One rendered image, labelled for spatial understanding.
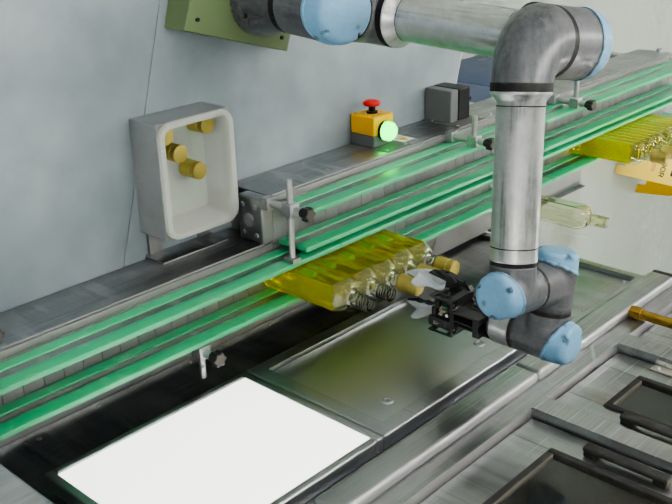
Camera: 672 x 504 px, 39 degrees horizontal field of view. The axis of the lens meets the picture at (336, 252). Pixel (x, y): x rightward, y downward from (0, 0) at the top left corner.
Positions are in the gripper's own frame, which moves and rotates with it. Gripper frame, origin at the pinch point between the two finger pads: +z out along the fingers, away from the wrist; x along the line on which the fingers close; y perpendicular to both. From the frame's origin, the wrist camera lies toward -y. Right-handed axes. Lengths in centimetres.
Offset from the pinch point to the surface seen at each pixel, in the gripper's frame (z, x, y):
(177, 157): 34, -26, 28
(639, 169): 103, 80, -313
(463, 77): 65, -12, -106
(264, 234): 26.8, -8.5, 13.9
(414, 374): -7.3, 12.5, 9.5
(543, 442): -34.1, 16.5, 7.9
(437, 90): 36, -22, -54
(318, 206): 19.2, -13.8, 6.1
